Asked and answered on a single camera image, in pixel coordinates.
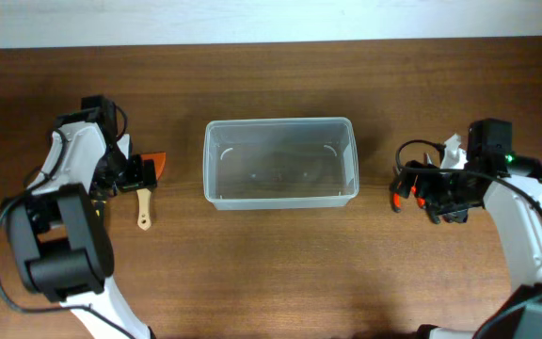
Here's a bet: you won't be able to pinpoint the orange scraper with wooden handle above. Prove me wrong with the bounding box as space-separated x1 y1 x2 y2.
137 152 167 231

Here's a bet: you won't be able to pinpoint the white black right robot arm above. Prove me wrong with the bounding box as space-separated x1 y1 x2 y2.
390 119 542 339

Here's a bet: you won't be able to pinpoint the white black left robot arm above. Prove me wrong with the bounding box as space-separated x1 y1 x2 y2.
0 95 166 338

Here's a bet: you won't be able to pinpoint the clear plastic container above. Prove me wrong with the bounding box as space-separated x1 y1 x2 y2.
202 117 359 210

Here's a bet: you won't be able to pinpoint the orange handled pliers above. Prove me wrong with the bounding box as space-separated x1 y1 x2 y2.
390 178 426 213

